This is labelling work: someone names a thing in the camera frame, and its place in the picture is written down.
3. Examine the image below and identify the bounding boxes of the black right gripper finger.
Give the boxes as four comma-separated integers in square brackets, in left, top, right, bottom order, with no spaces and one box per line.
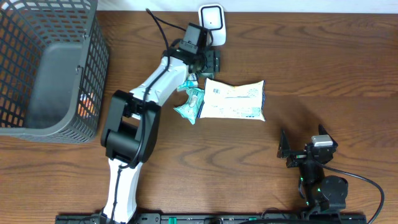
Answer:
[318,124,331,137]
[277,129,291,158]

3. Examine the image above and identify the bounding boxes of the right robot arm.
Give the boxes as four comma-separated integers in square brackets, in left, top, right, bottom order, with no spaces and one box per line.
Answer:
[277,125,348,220]

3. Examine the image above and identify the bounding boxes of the white barcode scanner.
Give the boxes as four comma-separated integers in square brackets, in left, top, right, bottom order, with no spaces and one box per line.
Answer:
[198,4,226,46]

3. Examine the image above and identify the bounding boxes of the green Zam-Buk ointment box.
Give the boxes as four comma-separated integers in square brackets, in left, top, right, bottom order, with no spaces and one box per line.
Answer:
[198,72,215,80]

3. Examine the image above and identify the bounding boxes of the cream snack bag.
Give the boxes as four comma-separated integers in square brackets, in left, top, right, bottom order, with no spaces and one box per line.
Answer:
[199,78,266,121]

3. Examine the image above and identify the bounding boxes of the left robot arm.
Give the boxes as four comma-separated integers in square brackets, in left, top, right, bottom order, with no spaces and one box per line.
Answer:
[99,23,220,223]

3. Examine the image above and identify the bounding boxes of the grey plastic mesh basket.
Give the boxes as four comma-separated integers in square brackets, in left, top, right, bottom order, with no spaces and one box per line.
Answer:
[1,0,109,144]

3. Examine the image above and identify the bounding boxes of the orange snack packet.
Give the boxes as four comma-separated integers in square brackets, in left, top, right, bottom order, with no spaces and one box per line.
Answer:
[78,93,95,118]

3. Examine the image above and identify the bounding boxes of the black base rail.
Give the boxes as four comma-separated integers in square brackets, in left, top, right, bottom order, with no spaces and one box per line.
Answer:
[55,212,368,224]

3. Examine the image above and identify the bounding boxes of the teal white tissue packet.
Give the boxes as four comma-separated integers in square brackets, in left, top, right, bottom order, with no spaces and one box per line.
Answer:
[174,88,205,124]

